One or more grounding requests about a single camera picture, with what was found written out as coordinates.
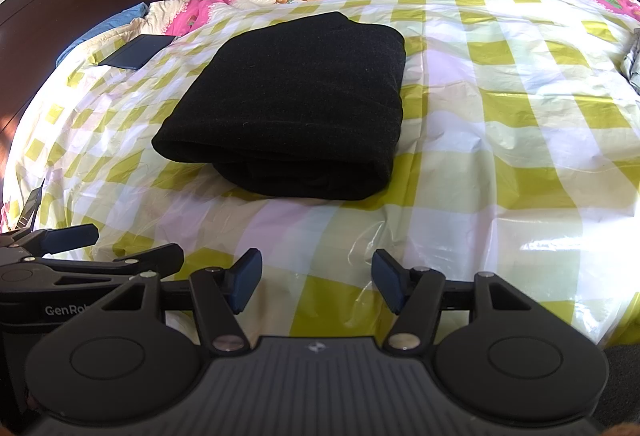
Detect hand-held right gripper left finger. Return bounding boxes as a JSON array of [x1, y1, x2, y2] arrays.
[[102, 250, 263, 354]]

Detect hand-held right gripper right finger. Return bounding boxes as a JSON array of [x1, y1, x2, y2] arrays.
[[372, 250, 535, 354]]

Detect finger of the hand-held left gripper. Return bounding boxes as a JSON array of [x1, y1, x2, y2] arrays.
[[0, 224, 99, 259], [30, 243, 185, 274]]

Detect black pants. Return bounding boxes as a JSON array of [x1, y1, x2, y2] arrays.
[[152, 12, 407, 201]]

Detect dark flat object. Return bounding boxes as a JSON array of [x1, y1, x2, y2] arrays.
[[17, 188, 46, 227]]

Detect yellow checked plastic sheet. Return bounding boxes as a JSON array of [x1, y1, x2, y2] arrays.
[[0, 0, 640, 352]]

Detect dark blue notebook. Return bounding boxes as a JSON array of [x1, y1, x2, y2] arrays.
[[98, 34, 177, 70]]

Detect blue pillow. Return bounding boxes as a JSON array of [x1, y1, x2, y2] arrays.
[[55, 3, 148, 66]]

